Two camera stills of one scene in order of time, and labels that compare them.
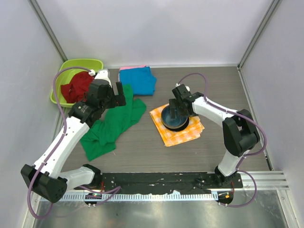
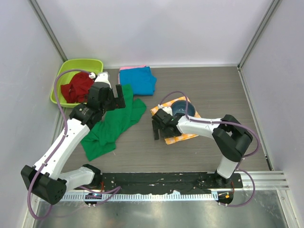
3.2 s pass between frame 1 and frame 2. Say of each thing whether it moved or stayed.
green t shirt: stayed
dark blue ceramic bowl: moved
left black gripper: stayed
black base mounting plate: stayed
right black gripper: moved
